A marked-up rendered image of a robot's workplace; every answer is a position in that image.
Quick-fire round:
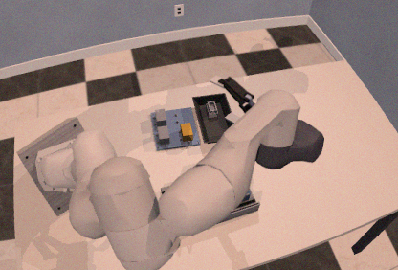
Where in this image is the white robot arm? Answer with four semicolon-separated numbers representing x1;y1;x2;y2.
35;90;324;270

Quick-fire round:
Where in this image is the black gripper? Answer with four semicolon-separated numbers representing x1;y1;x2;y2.
210;76;255;124

